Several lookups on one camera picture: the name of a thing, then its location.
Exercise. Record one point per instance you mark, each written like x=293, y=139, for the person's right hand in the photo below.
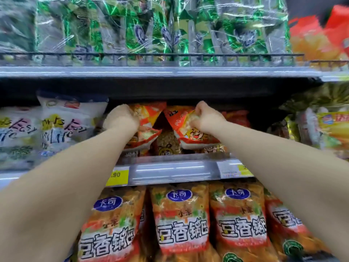
x=208, y=118

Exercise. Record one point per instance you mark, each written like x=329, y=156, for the person's left hand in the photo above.
x=121, y=118

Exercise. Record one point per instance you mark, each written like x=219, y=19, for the grey store shelving unit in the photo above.
x=169, y=72

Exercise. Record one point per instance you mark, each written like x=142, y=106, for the white chips bag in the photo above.
x=16, y=139

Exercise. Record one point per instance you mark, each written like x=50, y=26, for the person's left forearm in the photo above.
x=54, y=193

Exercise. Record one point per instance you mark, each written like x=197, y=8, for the person's right forearm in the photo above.
x=294, y=182

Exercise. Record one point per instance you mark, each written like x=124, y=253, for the red panda print bag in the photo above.
x=167, y=144
x=237, y=118

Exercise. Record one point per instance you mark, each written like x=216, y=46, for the gold brown pack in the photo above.
x=286, y=130

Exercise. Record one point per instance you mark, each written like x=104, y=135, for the row of green wrapped packs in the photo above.
x=163, y=27

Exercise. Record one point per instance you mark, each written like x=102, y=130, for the yellow gift pack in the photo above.
x=327, y=125

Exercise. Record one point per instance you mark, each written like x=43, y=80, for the large orange red bag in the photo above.
x=339, y=24
x=310, y=40

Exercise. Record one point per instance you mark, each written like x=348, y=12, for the clear wrapped dark green packs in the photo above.
x=16, y=27

